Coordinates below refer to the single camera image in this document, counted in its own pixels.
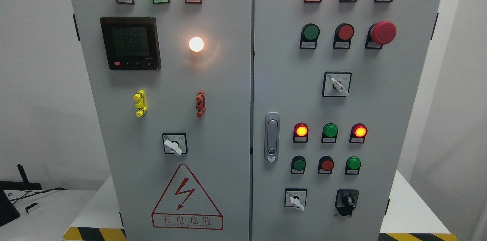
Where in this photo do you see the white selector switch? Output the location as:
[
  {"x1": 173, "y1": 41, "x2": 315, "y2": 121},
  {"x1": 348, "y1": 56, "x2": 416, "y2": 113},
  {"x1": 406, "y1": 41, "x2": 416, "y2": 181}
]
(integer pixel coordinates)
[
  {"x1": 285, "y1": 189, "x2": 307, "y2": 212},
  {"x1": 322, "y1": 71, "x2": 352, "y2": 97}
]

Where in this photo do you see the white selector switch upper right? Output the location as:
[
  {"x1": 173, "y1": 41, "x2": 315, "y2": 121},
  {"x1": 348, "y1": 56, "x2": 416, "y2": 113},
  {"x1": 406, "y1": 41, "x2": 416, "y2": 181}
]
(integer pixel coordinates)
[{"x1": 322, "y1": 71, "x2": 352, "y2": 97}]

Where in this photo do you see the red push button upper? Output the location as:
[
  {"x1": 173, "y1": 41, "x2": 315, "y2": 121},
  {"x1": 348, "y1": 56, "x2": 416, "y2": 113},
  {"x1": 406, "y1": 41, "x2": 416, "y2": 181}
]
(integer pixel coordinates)
[{"x1": 333, "y1": 23, "x2": 355, "y2": 50}]

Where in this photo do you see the yellow terminal connector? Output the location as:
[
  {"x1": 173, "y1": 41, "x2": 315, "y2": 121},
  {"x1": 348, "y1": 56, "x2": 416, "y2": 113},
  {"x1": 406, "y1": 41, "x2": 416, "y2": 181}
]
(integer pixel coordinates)
[{"x1": 133, "y1": 90, "x2": 147, "y2": 117}]

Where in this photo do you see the white selector switch left door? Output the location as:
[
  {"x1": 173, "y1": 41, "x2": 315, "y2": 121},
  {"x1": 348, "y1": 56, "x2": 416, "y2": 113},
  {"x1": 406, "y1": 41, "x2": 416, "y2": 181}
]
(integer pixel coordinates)
[{"x1": 162, "y1": 132, "x2": 188, "y2": 156}]

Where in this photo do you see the red lit light middle right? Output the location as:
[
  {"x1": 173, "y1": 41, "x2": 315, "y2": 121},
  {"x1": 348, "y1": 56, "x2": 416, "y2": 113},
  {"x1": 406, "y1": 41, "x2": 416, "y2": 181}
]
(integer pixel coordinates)
[{"x1": 349, "y1": 123, "x2": 368, "y2": 144}]

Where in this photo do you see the black device with antenna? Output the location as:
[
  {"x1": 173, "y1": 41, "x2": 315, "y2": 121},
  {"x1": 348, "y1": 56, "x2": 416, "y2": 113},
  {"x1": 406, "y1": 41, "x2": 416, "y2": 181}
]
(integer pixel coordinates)
[{"x1": 0, "y1": 164, "x2": 43, "y2": 191}]

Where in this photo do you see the small white black adapter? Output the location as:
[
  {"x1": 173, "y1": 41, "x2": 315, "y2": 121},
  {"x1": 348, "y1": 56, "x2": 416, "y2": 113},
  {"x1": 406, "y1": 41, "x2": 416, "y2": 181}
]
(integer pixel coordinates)
[{"x1": 25, "y1": 202, "x2": 39, "y2": 214}]

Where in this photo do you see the grey left cabinet door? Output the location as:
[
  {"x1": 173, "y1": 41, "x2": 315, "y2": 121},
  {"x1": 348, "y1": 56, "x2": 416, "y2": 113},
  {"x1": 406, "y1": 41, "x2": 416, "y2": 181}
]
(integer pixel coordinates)
[{"x1": 72, "y1": 0, "x2": 252, "y2": 241}]

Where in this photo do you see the white lit indicator light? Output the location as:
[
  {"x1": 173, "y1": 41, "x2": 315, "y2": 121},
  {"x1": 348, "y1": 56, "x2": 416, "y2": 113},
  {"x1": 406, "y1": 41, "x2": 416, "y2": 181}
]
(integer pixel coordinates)
[{"x1": 188, "y1": 36, "x2": 205, "y2": 52}]

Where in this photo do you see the red lit light middle left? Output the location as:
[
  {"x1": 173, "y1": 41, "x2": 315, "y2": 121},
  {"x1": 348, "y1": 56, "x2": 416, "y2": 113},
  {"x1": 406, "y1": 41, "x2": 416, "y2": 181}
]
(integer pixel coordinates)
[{"x1": 293, "y1": 122, "x2": 309, "y2": 143}]

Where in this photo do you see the green push button upper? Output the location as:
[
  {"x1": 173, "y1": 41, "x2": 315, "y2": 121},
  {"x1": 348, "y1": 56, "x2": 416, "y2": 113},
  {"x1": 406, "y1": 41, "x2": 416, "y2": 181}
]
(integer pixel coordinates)
[{"x1": 299, "y1": 23, "x2": 320, "y2": 50}]

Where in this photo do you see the red emergency stop button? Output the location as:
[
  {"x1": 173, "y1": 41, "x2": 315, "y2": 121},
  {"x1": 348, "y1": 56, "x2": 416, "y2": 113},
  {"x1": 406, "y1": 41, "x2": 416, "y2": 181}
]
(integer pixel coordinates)
[{"x1": 364, "y1": 21, "x2": 397, "y2": 50}]

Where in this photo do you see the red push button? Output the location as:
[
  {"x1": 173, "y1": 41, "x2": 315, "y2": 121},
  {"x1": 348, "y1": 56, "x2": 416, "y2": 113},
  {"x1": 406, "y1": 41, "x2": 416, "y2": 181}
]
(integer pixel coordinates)
[
  {"x1": 318, "y1": 156, "x2": 334, "y2": 174},
  {"x1": 333, "y1": 23, "x2": 355, "y2": 50}
]

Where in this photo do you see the red high voltage warning sticker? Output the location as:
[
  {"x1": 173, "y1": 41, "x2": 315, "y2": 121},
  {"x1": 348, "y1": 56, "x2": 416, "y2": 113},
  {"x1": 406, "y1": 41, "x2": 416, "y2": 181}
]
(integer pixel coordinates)
[{"x1": 151, "y1": 163, "x2": 224, "y2": 230}]

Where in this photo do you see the red push button lower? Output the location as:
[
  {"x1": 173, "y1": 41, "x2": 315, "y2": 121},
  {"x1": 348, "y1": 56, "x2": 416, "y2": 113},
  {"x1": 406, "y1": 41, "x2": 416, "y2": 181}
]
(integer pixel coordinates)
[{"x1": 318, "y1": 156, "x2": 334, "y2": 174}]

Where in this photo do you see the green push button lower left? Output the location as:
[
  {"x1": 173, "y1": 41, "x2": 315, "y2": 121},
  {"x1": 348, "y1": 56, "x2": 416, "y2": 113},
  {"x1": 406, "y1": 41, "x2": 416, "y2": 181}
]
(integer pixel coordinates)
[{"x1": 290, "y1": 155, "x2": 307, "y2": 174}]

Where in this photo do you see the green light middle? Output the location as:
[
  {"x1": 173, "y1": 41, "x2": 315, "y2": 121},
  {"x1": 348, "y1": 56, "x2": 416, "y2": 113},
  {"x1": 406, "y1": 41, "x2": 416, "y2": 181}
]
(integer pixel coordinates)
[{"x1": 321, "y1": 123, "x2": 339, "y2": 144}]

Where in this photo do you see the black monitor corner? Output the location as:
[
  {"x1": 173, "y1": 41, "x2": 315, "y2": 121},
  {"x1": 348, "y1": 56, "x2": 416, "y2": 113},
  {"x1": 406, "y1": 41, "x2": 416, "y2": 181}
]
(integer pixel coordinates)
[{"x1": 0, "y1": 190, "x2": 21, "y2": 227}]

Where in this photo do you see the white selector switch lower right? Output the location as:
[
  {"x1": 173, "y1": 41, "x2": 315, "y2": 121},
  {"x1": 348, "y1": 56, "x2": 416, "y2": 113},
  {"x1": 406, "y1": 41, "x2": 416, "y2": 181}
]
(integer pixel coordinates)
[{"x1": 285, "y1": 189, "x2": 307, "y2": 212}]

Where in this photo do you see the green push button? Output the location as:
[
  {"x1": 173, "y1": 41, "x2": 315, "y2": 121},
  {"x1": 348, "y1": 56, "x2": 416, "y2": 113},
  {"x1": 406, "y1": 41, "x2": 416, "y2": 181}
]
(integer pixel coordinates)
[
  {"x1": 299, "y1": 23, "x2": 320, "y2": 50},
  {"x1": 344, "y1": 156, "x2": 361, "y2": 175},
  {"x1": 290, "y1": 155, "x2": 307, "y2": 174}
]

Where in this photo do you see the black cable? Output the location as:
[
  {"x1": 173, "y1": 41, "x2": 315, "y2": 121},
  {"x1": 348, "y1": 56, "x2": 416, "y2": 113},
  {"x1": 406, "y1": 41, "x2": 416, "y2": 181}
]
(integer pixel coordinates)
[{"x1": 7, "y1": 187, "x2": 68, "y2": 204}]

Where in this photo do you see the black digital power meter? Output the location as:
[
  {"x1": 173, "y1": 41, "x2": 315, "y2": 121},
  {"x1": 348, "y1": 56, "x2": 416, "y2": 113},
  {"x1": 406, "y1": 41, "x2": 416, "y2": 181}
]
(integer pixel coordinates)
[{"x1": 100, "y1": 16, "x2": 161, "y2": 71}]

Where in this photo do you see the black rotary knob switch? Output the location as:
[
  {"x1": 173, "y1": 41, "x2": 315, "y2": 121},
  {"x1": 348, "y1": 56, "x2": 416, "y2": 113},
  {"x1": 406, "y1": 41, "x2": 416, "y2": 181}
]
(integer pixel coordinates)
[{"x1": 334, "y1": 189, "x2": 360, "y2": 216}]

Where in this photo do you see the green push button lower right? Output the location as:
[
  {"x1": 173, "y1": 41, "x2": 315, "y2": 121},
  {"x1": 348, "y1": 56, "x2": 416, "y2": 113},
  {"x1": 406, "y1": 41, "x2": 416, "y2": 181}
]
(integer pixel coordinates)
[{"x1": 344, "y1": 156, "x2": 361, "y2": 175}]

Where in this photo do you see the grey cabinet door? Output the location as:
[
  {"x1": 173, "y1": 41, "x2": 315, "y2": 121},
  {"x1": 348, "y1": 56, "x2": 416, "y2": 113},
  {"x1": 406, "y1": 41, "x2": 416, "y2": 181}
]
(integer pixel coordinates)
[
  {"x1": 252, "y1": 0, "x2": 440, "y2": 241},
  {"x1": 72, "y1": 0, "x2": 252, "y2": 241}
]

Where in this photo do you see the red terminal connector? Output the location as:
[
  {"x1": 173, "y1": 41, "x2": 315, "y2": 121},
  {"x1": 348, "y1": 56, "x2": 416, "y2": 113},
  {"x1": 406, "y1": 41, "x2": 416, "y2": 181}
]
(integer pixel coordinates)
[{"x1": 195, "y1": 90, "x2": 206, "y2": 118}]

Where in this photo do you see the silver door latch handle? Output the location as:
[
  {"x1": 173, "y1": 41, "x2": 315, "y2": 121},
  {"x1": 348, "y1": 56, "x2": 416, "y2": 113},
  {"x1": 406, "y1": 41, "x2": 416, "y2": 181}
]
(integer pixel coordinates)
[{"x1": 264, "y1": 112, "x2": 280, "y2": 163}]

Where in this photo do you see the grey right cabinet door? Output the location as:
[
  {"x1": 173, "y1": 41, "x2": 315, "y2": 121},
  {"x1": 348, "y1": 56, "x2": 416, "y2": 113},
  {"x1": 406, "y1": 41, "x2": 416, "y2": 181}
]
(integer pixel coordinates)
[{"x1": 252, "y1": 0, "x2": 440, "y2": 241}]

